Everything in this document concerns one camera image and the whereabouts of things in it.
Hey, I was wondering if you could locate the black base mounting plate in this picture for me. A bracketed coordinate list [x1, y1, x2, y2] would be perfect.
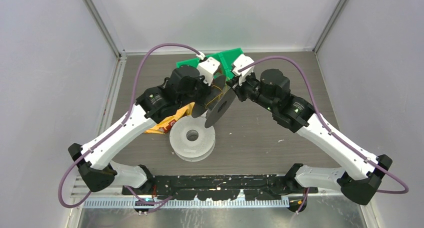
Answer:
[132, 174, 306, 201]

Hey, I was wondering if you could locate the green three-compartment bin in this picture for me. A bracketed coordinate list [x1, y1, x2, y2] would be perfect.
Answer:
[176, 48, 244, 80]

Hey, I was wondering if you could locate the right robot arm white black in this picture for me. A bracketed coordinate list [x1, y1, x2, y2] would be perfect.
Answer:
[226, 69, 393, 205]

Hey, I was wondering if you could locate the white slotted cable duct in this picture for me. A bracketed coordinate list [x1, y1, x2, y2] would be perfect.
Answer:
[82, 197, 290, 209]

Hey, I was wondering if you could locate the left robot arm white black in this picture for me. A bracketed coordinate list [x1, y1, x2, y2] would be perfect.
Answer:
[68, 65, 214, 195]

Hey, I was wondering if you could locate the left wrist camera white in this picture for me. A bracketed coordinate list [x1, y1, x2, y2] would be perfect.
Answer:
[196, 52, 221, 86]

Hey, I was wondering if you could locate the dark grey cable spool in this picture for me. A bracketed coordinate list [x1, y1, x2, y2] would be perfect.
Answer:
[191, 86, 236, 128]

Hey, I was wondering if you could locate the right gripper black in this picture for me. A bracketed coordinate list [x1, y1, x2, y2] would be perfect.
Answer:
[227, 70, 277, 112]

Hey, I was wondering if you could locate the white plastic cable spool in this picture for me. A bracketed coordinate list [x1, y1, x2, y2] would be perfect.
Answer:
[169, 116, 216, 162]

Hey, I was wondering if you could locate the yellow snack bag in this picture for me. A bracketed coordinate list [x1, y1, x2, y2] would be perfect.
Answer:
[144, 102, 194, 134]

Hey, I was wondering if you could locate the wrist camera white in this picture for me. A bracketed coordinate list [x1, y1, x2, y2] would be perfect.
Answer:
[196, 52, 221, 86]
[232, 54, 255, 86]

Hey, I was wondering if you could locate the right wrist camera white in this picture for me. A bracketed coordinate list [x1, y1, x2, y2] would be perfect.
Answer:
[232, 54, 255, 86]

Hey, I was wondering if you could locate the yellow wire bundle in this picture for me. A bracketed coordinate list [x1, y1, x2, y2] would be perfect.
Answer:
[203, 75, 227, 111]

